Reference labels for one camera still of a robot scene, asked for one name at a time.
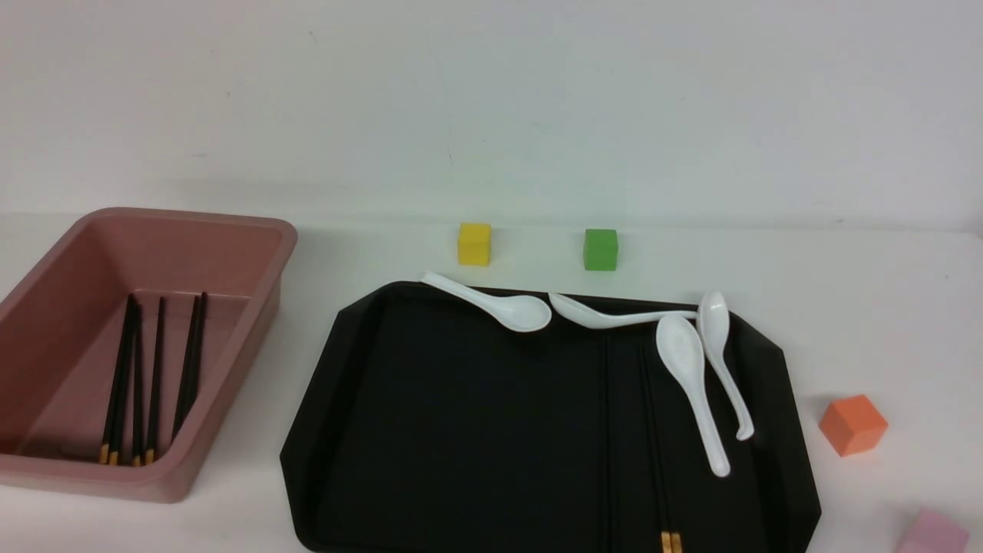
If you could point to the white spoon upper middle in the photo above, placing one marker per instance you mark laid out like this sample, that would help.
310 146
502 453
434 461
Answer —
589 318

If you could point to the pink cube block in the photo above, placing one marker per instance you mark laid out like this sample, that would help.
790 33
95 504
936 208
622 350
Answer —
931 531

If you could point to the black chopstick tray right pair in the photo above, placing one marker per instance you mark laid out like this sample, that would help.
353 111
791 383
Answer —
666 545

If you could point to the white spoon far right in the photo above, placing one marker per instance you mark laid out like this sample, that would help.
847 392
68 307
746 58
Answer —
713 326

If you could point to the green cube block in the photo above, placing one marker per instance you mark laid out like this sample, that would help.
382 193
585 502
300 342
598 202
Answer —
600 252

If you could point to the black plastic tray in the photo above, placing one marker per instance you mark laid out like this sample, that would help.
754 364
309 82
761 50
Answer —
428 427

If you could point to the black chopstick gold band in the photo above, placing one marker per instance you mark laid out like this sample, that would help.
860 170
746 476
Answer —
179 414
154 421

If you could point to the black chopstick in bin right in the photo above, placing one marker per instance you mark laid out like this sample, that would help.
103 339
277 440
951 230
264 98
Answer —
193 357

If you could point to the yellow cube block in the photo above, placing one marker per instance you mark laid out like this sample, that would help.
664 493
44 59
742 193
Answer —
474 244

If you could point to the orange cube block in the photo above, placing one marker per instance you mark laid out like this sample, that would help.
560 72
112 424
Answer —
853 425

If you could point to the black chopstick tray rightmost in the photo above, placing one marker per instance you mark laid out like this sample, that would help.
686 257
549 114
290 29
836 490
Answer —
675 537

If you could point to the pink plastic bin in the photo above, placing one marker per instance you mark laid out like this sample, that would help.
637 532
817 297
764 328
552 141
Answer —
61 328

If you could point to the large white spoon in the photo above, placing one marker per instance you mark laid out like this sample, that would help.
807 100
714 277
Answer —
681 351

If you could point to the white spoon far left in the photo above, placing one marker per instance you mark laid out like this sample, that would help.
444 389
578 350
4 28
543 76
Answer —
522 313

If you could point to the black chopstick in bin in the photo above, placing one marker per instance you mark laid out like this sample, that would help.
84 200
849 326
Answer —
193 357
107 427
138 389
121 385

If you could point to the black chopstick in bin leftmost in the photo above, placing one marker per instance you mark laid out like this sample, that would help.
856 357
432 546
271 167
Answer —
107 427

